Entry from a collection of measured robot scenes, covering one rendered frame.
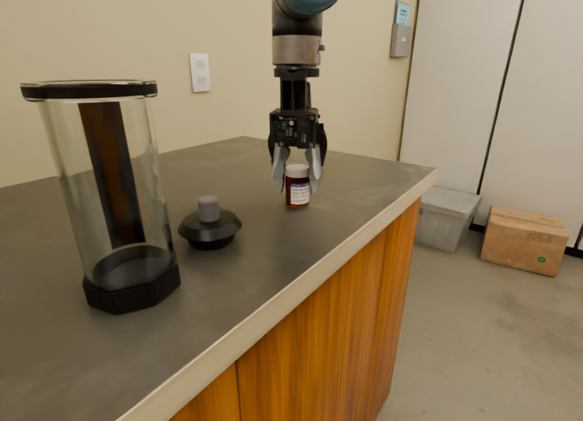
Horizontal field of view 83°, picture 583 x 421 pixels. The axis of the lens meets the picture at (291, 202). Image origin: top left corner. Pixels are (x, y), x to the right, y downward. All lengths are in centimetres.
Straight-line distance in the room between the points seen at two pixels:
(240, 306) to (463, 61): 247
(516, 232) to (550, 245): 18
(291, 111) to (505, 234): 207
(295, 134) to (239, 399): 38
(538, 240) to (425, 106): 116
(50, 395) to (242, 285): 19
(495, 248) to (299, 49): 214
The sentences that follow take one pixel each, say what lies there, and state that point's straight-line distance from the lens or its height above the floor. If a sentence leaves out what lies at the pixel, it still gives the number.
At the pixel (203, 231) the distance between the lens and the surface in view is 46.
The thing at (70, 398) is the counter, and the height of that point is 94.
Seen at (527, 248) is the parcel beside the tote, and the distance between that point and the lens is 247.
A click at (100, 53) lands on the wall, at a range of 102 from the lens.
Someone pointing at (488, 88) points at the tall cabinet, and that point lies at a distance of 265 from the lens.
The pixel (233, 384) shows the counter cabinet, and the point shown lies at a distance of 46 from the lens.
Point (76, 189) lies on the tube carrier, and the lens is 35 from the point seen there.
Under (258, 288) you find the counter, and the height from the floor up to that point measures 94.
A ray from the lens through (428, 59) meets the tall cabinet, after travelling 274.
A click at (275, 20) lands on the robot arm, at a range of 54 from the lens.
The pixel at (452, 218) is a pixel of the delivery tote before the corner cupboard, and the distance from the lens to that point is 240.
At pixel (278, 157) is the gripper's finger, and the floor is 104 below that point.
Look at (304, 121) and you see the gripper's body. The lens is 51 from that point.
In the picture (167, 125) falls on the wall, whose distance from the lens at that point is 111.
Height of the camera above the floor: 118
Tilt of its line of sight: 22 degrees down
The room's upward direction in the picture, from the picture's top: straight up
